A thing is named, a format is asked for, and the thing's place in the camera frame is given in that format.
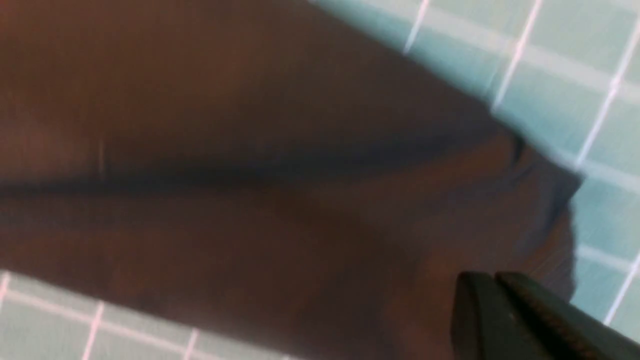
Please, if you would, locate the dark gray long-sleeve shirt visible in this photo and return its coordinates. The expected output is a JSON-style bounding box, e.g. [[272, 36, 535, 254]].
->
[[1, 0, 581, 360]]

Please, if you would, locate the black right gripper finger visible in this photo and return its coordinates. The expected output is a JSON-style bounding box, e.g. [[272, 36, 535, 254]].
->
[[450, 271, 640, 360]]

